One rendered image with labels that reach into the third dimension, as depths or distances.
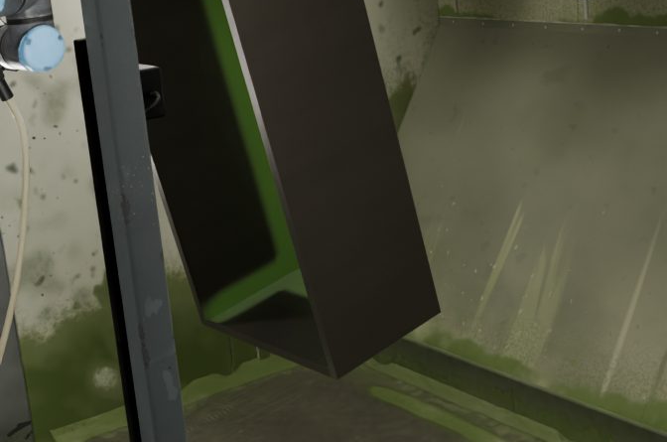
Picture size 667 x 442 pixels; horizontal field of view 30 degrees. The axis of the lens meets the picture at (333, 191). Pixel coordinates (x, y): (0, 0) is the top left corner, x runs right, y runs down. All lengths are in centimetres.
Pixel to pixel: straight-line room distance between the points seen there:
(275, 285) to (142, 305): 188
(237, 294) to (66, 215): 60
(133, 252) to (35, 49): 89
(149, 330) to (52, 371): 217
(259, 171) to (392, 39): 105
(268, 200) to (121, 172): 189
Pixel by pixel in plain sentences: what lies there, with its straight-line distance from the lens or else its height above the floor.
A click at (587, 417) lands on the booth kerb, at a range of 350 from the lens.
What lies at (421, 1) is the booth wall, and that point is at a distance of 442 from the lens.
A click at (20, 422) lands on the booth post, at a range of 386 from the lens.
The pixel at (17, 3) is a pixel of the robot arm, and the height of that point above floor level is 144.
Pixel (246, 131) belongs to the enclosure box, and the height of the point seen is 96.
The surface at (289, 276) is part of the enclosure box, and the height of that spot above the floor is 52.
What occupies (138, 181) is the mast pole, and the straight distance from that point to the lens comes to 164.
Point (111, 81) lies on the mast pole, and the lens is 161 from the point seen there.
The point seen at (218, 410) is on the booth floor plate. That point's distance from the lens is 395.
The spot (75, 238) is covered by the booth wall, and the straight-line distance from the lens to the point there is 378.
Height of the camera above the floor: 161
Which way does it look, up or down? 14 degrees down
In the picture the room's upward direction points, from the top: 5 degrees counter-clockwise
